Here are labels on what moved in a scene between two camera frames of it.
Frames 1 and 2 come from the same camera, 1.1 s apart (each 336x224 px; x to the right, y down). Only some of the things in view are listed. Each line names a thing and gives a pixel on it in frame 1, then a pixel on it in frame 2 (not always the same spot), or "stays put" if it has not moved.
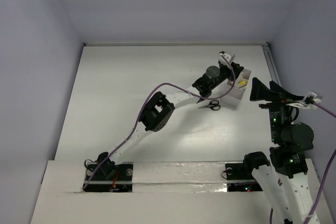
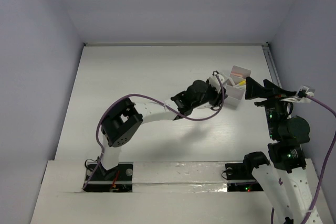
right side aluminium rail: x=270 y=64 stays put
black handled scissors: x=213 y=104 stays put
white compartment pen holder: x=236 y=88 stays put
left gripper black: x=234 y=70 -> x=218 y=98
